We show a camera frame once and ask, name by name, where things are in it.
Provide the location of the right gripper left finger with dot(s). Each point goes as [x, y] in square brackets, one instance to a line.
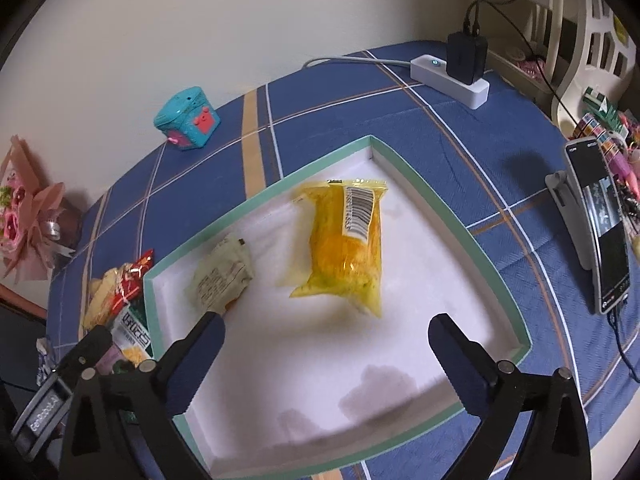
[121, 426]

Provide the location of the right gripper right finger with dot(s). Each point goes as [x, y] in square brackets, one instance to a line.
[555, 444]

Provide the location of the white green corn snack bag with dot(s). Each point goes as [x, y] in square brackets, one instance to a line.
[131, 336]

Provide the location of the yellow orange bread packet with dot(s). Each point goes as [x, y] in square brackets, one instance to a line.
[102, 293]

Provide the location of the red white candy packet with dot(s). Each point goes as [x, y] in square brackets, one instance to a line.
[129, 284]

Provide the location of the pale green printed packet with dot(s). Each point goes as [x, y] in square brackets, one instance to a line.
[221, 276]

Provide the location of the yellow snack bag with barcode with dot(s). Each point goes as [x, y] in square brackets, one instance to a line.
[345, 241]

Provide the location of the pink snack packet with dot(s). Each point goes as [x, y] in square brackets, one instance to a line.
[107, 363]

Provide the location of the crumpled blue white wrapper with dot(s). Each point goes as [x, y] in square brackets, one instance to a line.
[47, 360]

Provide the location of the pink paper flower bouquet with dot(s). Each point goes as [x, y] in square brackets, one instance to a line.
[39, 227]

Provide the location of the teal rimmed white tray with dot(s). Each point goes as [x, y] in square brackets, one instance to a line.
[303, 385]

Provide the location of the smartphone on stand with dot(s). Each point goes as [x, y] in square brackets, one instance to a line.
[586, 196]

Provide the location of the blue plaid tablecloth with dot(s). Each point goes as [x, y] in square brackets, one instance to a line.
[487, 165]

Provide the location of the teal toy house box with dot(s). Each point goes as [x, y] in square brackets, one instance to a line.
[187, 119]

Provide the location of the colourful toy clutter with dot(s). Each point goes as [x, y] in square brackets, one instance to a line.
[600, 119]

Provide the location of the black power adapter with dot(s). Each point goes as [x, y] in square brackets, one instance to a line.
[466, 57]

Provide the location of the white plastic shelf rack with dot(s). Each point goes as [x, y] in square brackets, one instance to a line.
[564, 48]

